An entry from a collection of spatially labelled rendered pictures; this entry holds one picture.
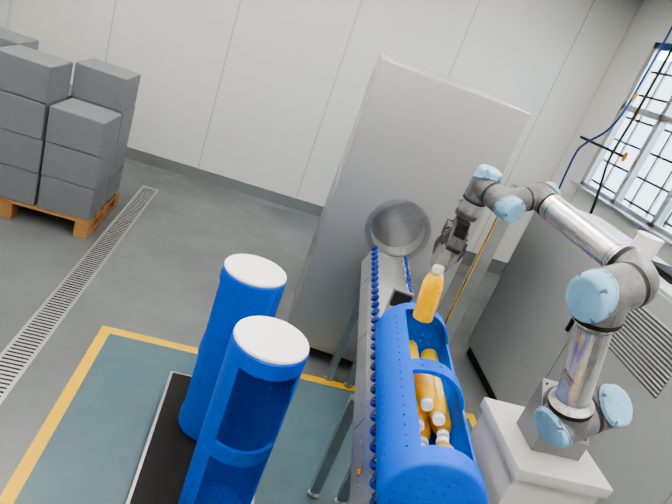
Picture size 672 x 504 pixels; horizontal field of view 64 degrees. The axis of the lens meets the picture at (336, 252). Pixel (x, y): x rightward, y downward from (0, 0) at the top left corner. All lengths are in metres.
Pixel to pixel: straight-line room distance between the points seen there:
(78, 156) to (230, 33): 2.36
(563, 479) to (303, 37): 5.04
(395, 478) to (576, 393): 0.51
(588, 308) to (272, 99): 5.08
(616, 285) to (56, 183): 3.91
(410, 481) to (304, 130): 5.04
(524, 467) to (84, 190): 3.62
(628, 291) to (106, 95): 4.01
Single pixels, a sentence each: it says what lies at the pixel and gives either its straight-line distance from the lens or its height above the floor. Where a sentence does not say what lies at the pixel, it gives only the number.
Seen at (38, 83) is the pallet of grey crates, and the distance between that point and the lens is 4.37.
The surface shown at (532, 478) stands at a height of 1.13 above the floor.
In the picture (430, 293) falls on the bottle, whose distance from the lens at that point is 1.77.
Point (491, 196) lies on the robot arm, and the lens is 1.60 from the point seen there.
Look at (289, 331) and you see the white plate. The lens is 2.03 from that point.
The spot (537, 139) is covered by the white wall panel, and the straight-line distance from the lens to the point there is 6.76.
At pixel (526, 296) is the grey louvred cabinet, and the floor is 0.81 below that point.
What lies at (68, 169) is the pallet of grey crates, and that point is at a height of 0.51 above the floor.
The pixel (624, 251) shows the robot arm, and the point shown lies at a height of 1.83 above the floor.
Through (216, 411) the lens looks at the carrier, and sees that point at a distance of 2.07.
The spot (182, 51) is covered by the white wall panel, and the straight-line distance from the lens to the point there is 6.15.
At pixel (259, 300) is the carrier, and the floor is 0.97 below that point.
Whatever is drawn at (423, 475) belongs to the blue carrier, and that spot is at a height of 1.18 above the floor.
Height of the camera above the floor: 2.09
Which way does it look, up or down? 22 degrees down
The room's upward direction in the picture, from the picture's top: 21 degrees clockwise
